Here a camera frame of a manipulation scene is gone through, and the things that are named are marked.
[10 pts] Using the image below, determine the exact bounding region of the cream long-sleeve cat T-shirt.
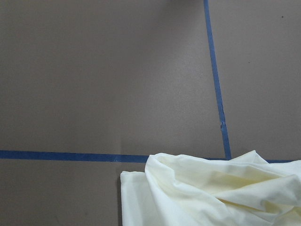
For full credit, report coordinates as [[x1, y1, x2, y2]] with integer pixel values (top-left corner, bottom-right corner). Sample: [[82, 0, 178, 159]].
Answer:
[[120, 151, 301, 226]]

